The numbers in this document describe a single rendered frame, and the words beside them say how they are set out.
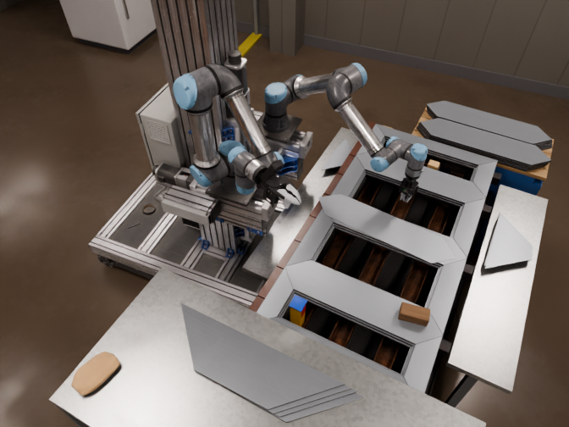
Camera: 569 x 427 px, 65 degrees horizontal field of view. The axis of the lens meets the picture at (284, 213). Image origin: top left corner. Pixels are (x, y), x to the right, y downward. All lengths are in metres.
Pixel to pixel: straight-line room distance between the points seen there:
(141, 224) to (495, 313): 2.24
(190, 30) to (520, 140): 2.02
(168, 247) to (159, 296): 1.25
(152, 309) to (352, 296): 0.85
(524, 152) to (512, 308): 1.03
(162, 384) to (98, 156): 2.84
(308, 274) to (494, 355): 0.86
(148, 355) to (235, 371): 0.32
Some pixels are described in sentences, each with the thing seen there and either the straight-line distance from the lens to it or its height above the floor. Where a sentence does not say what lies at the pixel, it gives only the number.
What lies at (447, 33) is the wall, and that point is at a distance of 5.08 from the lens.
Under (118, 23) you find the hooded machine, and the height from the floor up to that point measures 0.37.
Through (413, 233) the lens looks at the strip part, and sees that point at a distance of 2.33.
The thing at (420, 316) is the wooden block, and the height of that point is 0.89.
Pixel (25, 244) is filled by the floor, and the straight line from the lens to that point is 3.75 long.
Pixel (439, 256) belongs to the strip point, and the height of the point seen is 0.84.
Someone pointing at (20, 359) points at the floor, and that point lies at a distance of 3.22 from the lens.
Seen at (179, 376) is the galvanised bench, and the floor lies 1.05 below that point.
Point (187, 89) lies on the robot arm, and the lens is 1.72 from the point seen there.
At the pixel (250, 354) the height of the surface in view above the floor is 1.07.
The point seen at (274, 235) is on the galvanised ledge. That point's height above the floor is 0.68.
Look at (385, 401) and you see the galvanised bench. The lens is 1.65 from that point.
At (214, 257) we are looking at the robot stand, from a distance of 2.95.
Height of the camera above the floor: 2.58
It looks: 48 degrees down
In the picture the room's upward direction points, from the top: straight up
